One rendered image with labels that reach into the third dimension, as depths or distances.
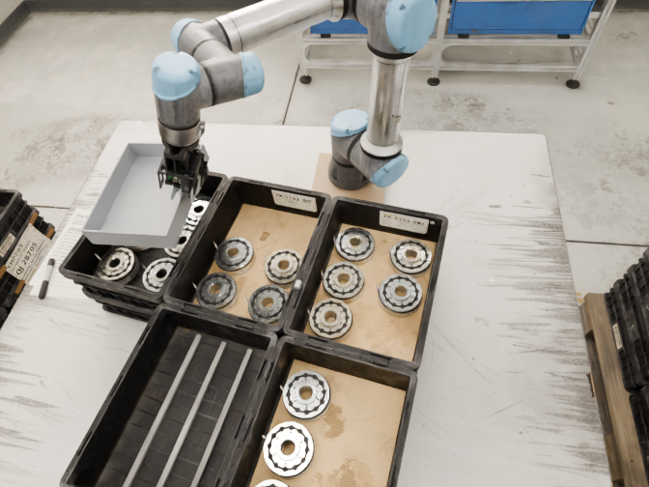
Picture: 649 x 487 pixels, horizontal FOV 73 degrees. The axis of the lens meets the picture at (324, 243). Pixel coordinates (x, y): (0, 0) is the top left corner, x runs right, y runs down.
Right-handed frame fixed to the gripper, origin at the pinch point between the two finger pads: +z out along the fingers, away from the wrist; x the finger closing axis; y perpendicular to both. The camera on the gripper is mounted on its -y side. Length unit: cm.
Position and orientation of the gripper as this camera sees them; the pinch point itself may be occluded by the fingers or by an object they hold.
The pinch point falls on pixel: (187, 190)
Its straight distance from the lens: 105.8
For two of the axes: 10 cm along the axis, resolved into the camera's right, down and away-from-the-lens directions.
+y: -0.8, 8.3, -5.5
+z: -2.1, 5.2, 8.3
